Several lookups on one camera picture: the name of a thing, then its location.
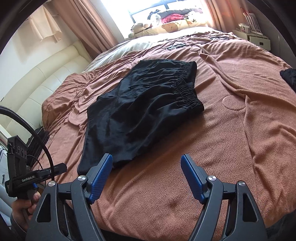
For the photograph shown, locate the white rack on nightstand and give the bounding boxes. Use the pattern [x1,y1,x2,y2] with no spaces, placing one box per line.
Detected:
[240,7,263,35]

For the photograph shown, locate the pink curtain right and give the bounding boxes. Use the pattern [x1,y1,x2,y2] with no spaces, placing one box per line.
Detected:
[205,0,247,32]

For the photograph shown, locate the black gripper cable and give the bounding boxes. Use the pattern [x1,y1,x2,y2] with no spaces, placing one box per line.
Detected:
[0,105,56,181]

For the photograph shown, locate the pink curtain left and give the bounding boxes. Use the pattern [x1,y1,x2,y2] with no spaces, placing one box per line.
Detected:
[52,0,118,59]

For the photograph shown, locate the black garment at bed edge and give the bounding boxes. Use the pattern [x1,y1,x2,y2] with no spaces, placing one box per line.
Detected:
[280,68,296,92]

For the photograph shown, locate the cream bed sheet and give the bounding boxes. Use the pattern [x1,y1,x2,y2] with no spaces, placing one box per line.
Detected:
[82,27,218,73]

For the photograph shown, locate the red clothes pile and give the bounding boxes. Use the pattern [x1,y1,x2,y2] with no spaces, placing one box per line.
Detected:
[161,13,184,24]

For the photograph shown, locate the person's left hand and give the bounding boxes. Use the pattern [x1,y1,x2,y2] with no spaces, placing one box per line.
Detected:
[11,192,41,232]

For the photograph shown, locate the cream padded headboard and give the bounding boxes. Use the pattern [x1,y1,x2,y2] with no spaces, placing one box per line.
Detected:
[1,40,93,130]

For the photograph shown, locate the pink curtain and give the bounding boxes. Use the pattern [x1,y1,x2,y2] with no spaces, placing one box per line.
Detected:
[205,0,247,32]
[52,0,118,59]

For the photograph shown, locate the brown bed blanket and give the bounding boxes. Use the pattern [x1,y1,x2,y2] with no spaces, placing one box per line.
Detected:
[42,31,295,240]

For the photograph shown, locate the black pants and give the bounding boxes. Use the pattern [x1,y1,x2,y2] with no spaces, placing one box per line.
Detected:
[77,59,204,175]

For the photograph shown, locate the white nightstand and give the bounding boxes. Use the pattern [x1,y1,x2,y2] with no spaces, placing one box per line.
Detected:
[232,30,271,51]

